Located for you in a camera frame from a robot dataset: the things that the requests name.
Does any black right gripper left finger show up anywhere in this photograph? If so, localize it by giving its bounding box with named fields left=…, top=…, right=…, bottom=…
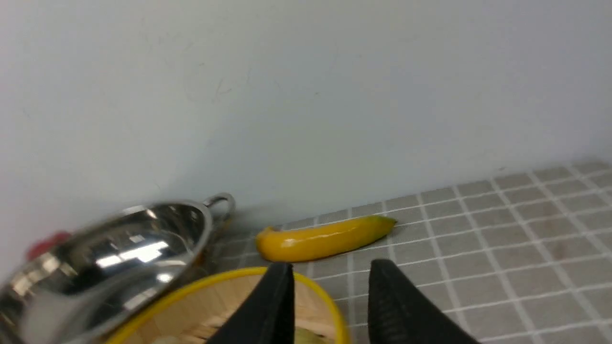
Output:
left=207, top=263, right=295, bottom=344

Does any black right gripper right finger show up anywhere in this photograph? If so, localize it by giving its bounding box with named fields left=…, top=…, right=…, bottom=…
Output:
left=367, top=259, right=477, bottom=344

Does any yellow-rimmed bamboo steamer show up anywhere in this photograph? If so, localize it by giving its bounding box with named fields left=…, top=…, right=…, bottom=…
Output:
left=105, top=267, right=351, bottom=344

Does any stainless steel pot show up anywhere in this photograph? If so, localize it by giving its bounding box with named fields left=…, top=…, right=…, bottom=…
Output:
left=1, top=193, right=236, bottom=344

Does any pale green bun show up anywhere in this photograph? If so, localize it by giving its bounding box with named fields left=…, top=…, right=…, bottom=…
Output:
left=294, top=327, right=334, bottom=344

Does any yellow banana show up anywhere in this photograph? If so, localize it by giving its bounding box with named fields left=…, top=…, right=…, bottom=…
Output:
left=255, top=215, right=397, bottom=263

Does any grey checked tablecloth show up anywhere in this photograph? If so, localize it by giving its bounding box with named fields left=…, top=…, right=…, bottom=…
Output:
left=201, top=161, right=612, bottom=344

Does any red bell pepper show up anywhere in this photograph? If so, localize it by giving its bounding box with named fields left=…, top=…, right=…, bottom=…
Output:
left=25, top=231, right=72, bottom=261

